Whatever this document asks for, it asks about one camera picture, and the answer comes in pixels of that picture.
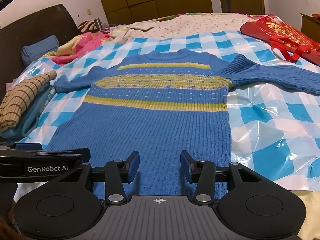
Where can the dark wooden headboard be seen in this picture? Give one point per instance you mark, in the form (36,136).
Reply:
(55,20)

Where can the white floral bed sheet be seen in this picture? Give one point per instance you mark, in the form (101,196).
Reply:
(195,23)

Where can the red white striped cloth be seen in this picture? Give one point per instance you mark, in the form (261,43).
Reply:
(93,26)

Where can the beige brown striped folded garment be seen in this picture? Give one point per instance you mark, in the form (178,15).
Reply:
(19,98)

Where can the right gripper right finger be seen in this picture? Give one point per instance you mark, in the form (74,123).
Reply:
(201,172)

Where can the red gift bag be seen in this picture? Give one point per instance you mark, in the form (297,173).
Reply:
(292,44)

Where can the blue striped knit sweater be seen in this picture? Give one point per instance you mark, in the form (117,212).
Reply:
(160,104)

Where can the pink yellow floral quilt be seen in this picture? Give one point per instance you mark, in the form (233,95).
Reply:
(77,47)

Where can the wooden side cabinet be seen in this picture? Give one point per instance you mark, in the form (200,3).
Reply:
(311,26)

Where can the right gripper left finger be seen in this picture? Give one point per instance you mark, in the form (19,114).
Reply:
(117,173)

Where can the beige crumpled cloth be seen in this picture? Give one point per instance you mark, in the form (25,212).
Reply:
(125,32)

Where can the blue pillow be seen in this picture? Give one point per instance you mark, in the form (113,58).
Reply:
(33,52)

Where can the teal folded garment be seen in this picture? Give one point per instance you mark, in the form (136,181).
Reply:
(30,118)

